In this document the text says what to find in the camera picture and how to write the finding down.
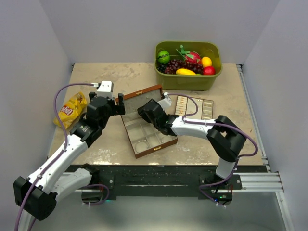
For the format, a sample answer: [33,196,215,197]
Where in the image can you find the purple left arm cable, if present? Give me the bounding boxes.
[14,82,110,231]

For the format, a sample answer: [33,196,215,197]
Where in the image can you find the yellow potato chips bag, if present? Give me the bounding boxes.
[58,92,87,129]

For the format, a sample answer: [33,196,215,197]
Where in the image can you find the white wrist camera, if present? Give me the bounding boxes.
[158,92,172,110]
[96,81,114,100]

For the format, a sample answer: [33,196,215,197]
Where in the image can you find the red toy apple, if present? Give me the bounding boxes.
[203,66,216,76]

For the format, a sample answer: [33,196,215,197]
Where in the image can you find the yellow toy mango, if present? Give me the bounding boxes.
[176,68,196,76]

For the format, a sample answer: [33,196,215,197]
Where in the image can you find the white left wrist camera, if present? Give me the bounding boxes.
[96,81,114,100]

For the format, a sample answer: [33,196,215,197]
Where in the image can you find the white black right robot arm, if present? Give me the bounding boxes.
[137,99,246,189]

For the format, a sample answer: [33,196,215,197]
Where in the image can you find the brown jewelry box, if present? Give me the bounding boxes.
[115,84,179,159]

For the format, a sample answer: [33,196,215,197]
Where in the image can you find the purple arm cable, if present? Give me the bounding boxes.
[14,82,110,231]
[166,93,259,208]

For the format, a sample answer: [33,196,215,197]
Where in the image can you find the pink toy dragon fruit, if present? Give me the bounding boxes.
[176,45,202,64]

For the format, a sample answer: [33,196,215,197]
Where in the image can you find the silver pearl bangle bracelet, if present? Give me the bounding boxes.
[134,141,148,153]

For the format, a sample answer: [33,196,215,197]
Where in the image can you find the brown ring earring tray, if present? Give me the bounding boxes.
[175,96,214,120]

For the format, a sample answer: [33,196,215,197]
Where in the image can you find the yellow orange toy lemon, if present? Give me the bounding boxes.
[201,56,212,68]

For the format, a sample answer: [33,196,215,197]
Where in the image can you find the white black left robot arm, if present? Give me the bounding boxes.
[13,92,125,221]

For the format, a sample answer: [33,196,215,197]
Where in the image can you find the purple toy grapes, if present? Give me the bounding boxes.
[156,59,204,75]

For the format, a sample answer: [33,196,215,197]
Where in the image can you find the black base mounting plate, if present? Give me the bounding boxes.
[71,164,242,205]

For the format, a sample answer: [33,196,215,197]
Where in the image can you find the aluminium frame rail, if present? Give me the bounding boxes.
[236,64,284,193]

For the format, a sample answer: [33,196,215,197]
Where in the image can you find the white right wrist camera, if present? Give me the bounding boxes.
[158,92,172,110]

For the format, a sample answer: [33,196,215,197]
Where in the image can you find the green plastic fruit bin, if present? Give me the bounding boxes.
[154,41,222,91]

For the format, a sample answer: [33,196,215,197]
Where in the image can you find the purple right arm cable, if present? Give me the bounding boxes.
[166,93,259,208]

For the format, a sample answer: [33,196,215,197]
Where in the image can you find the green toy melon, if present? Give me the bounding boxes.
[157,50,170,64]

